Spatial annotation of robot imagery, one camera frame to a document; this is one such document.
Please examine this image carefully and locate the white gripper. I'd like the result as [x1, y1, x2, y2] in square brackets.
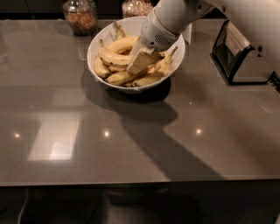
[126, 10, 179, 75]

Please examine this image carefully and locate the long front yellow banana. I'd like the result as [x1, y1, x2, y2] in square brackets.
[98, 40, 131, 67]

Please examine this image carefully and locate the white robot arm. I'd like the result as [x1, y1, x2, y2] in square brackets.
[132, 0, 280, 72]

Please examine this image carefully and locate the upper yellow banana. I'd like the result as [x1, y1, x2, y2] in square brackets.
[106, 36, 138, 53]

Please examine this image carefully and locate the right curved yellow banana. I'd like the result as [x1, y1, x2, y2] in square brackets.
[148, 46, 178, 77]

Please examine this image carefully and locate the white bowl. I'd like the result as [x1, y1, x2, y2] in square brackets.
[87, 17, 186, 94]

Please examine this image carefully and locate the lower yellow banana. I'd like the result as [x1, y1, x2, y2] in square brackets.
[107, 71, 135, 86]

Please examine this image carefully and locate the left small yellow banana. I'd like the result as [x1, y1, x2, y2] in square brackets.
[94, 56, 110, 79]

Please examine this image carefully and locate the white stand behind bowl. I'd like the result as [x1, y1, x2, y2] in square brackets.
[181, 24, 193, 45]

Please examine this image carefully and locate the right glass jar with grains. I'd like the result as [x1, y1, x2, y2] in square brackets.
[122, 0, 153, 18]

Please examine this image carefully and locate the glass jar with grains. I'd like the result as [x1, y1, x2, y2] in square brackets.
[62, 0, 98, 36]
[122, 0, 153, 18]

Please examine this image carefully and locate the left glass jar with grains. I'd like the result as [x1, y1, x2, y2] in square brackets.
[62, 0, 98, 36]

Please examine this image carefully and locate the black napkin holder box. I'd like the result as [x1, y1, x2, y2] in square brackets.
[211, 20, 274, 85]

